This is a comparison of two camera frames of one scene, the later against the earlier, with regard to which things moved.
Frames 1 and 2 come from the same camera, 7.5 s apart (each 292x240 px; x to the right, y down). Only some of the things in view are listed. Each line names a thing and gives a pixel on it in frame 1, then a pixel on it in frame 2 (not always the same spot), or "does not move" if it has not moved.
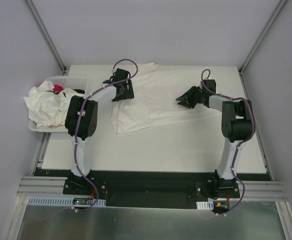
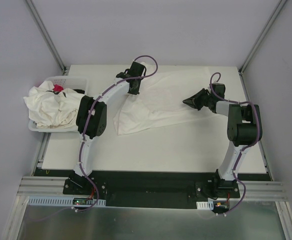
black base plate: (154, 189) does not move
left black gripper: (124, 90) → (134, 86)
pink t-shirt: (57, 88) does not move
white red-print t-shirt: (155, 103) does not move
